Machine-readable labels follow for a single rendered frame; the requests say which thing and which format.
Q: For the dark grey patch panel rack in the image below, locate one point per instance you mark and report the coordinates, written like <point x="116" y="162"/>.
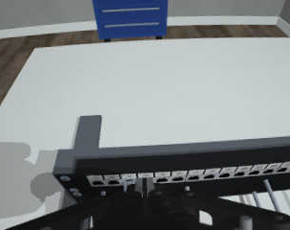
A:
<point x="220" y="168"/>

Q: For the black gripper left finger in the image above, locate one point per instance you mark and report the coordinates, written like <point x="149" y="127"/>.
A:
<point x="131" y="205"/>

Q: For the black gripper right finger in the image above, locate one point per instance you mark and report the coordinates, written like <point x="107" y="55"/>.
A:
<point x="226" y="214"/>

